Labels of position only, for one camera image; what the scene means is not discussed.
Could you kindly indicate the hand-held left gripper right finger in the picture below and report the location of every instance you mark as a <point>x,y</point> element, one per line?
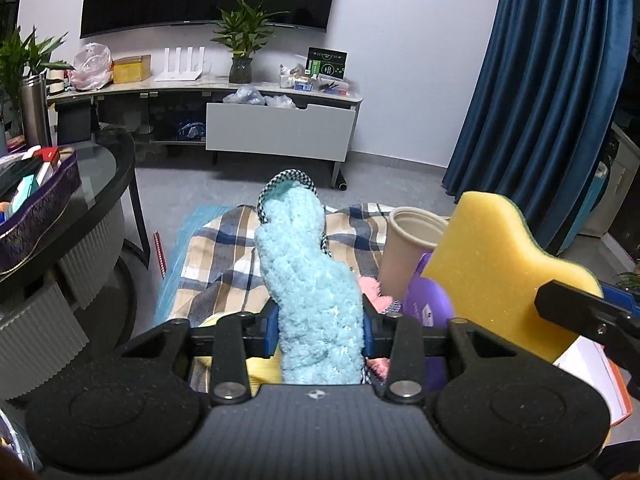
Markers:
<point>369,332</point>

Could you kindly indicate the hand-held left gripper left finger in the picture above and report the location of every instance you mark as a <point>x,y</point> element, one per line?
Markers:
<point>273,330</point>

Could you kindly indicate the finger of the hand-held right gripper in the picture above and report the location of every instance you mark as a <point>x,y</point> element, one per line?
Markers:
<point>575,307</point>
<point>622,295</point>

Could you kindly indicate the pink chenille hand towel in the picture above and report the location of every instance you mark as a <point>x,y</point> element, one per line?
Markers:
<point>375,290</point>

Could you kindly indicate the white box with orange rim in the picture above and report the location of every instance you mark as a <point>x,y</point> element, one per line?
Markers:
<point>590,380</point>

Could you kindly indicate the blue chenille hand towel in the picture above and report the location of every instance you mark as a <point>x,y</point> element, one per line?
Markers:
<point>310,285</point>

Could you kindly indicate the yellow sponge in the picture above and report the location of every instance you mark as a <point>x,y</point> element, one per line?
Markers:
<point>490,280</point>

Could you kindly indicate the small green potted plant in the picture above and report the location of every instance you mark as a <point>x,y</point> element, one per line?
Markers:
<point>630,277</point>

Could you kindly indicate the purple tissue packet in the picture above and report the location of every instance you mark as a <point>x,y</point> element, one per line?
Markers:
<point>430,300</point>

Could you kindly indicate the beige paper cup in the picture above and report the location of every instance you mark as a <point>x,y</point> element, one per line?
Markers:
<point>405,245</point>

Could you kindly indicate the plaid blanket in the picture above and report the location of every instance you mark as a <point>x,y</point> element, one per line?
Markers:
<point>225,245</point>

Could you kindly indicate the white washing machine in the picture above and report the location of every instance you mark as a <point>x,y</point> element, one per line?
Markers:
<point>617,185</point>

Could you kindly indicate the red patterned stick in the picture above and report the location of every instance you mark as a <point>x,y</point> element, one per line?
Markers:
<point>159,255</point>

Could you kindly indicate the black rolled mat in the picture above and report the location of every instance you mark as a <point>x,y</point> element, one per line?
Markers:
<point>343,182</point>

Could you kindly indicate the white cabinet drawer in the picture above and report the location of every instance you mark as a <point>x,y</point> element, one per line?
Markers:
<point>280,130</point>

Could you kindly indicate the blue bag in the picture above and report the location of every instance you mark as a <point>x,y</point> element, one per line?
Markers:
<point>191,130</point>

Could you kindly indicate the round black glass table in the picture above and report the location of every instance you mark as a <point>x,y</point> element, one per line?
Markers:
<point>95,200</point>

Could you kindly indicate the dark blue curtain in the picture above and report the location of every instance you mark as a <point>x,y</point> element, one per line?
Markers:
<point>540,85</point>

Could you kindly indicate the crumpled clear plastic bag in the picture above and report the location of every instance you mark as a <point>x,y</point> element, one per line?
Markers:
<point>280,101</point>

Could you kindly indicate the crumpled grey plastic bag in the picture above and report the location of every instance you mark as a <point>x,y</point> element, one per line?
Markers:
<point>245,96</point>

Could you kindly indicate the small blue white box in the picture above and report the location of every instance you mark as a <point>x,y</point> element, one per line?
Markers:
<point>303,85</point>

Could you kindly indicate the clear storage box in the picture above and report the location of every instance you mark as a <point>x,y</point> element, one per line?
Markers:
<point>334,86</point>

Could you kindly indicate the white plastic container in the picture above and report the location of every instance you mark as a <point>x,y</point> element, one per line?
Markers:
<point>287,80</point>

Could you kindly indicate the grey tv cabinet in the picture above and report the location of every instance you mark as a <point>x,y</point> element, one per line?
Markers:
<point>165,97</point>

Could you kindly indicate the purple patterned tray box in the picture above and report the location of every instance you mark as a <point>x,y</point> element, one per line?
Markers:
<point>45,210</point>

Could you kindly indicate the dark glass window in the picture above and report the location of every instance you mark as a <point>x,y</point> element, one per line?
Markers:
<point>630,35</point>

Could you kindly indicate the black and green box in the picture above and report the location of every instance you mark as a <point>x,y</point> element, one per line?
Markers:
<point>326,63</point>

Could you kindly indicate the white router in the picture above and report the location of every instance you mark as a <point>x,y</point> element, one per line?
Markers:
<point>180,67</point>

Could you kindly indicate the red box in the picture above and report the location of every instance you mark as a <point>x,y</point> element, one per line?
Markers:
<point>47,157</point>

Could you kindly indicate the yellow cardboard box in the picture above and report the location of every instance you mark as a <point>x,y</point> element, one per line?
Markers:
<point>131,70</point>

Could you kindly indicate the bamboo plant in glass vase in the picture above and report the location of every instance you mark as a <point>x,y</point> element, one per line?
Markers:
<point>245,30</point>

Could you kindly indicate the white plastic bag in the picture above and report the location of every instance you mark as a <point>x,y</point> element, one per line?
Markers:
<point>91,67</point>

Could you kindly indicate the steel thermos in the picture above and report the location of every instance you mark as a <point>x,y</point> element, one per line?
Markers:
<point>36,110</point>

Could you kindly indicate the large green leafy plant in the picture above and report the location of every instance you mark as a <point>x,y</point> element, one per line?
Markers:
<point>25,55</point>

